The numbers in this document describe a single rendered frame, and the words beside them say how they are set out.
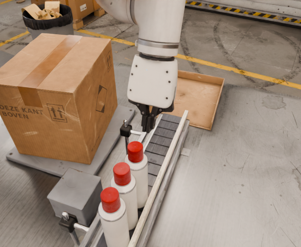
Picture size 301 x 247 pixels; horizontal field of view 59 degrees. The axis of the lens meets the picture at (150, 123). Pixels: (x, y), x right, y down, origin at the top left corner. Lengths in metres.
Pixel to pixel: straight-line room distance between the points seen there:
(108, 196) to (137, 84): 0.24
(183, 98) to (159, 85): 0.55
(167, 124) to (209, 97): 0.29
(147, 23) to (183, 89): 0.65
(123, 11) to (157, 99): 0.19
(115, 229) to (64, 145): 0.35
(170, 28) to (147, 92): 0.14
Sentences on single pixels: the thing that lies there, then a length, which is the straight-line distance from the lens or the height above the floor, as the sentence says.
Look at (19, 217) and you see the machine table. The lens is 0.82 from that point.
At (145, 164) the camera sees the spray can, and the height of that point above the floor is 1.04.
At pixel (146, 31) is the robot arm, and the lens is 0.53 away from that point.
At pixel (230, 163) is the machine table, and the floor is 0.83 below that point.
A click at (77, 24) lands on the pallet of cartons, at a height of 0.09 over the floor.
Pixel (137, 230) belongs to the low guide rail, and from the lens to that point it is 0.63.
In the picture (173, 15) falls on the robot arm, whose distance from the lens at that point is 0.52.
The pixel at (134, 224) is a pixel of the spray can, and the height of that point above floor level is 0.90.
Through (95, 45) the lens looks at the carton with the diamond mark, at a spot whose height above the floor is 1.12.
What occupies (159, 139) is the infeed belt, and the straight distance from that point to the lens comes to 0.84.
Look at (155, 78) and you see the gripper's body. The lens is 0.55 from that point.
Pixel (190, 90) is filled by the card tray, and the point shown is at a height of 0.83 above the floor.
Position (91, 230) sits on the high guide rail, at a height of 0.96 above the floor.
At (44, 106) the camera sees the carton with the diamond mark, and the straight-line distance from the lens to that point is 0.73.
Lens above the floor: 1.48
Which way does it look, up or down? 42 degrees down
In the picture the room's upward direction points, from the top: straight up
